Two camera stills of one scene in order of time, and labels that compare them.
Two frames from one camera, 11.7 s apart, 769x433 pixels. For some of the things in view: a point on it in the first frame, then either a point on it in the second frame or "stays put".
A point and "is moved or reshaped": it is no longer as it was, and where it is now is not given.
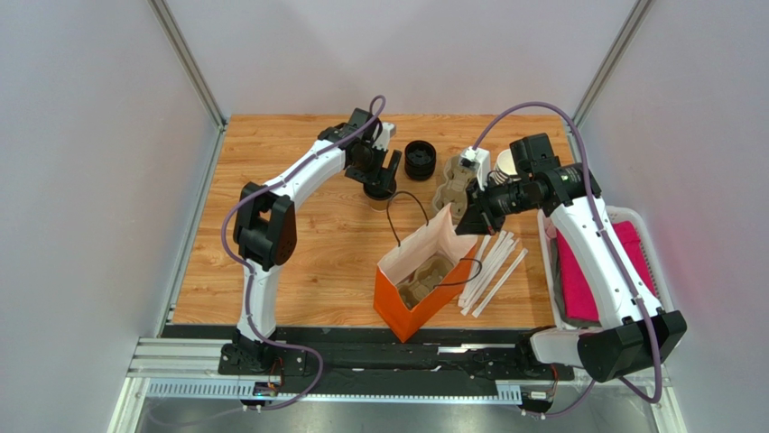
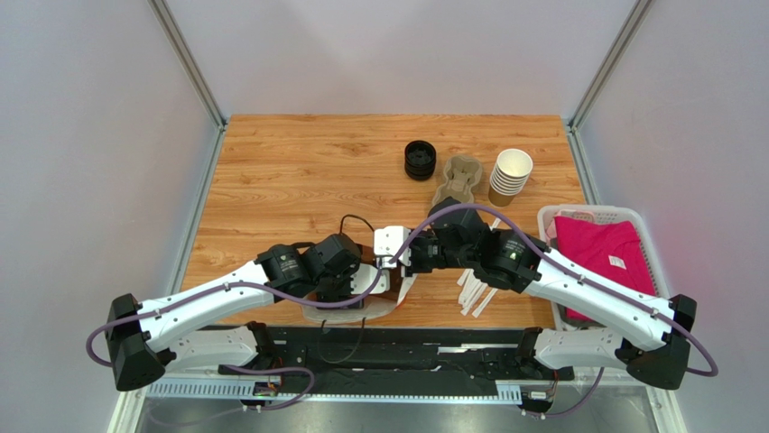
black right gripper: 480,199 → 417,257
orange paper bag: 439,235 is moved or reshaped
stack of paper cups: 504,168 stays put
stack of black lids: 420,159 stays put
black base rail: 447,356 stays put
